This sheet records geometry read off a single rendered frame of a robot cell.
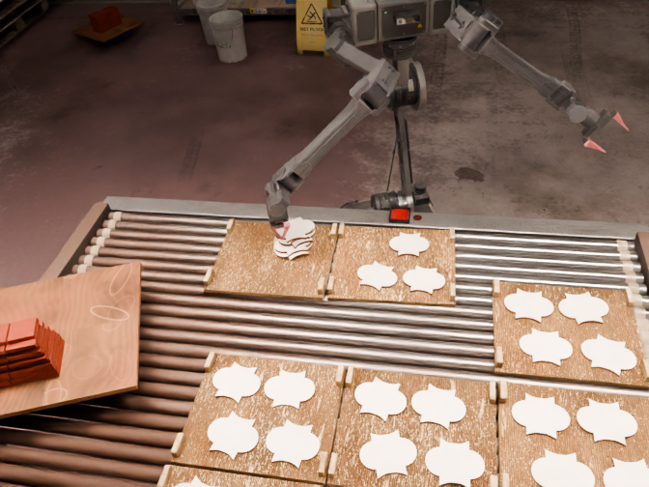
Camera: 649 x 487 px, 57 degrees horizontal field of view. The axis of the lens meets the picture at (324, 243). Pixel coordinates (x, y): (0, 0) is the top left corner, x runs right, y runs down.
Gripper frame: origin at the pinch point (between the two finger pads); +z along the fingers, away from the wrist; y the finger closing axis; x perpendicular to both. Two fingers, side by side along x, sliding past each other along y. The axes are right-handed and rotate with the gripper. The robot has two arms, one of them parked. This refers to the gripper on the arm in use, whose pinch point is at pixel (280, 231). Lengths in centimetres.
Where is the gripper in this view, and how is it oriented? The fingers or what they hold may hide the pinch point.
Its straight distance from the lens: 211.2
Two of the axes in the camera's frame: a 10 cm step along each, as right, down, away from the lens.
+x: 9.8, -1.9, 1.0
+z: 0.7, 7.4, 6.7
